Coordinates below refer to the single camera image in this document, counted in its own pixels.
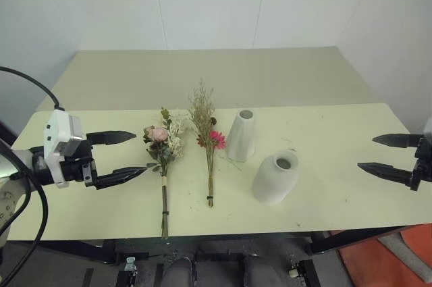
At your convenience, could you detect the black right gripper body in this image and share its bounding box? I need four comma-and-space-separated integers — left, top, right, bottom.
409, 137, 432, 192

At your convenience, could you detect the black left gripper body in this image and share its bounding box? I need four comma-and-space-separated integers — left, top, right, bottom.
59, 133, 100, 189

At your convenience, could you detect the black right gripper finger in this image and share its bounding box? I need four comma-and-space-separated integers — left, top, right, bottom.
357, 162, 413, 186
371, 133, 423, 150

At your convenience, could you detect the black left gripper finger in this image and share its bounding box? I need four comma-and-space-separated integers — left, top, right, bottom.
94, 165, 149, 190
86, 130, 138, 147

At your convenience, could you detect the white rounded bottle vase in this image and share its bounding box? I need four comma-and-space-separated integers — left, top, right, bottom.
250, 151, 300, 206

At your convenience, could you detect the white conical vase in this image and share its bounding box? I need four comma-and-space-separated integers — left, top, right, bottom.
225, 109, 257, 163

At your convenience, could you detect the pink rose bouquet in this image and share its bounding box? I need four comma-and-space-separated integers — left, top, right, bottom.
142, 107, 187, 240

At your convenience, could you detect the orange floor mat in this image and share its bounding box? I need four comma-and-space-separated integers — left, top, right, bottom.
329, 223, 432, 287

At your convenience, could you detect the red daisy dried bouquet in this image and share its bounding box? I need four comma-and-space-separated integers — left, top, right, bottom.
187, 78, 227, 209

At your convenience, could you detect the dark rounded robot knee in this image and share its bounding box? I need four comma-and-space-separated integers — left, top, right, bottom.
242, 255, 283, 287
162, 256, 197, 287

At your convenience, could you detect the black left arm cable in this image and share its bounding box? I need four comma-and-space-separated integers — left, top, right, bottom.
0, 66, 66, 280

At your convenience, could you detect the black table frame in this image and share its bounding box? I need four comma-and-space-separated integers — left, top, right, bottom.
6, 222, 432, 264

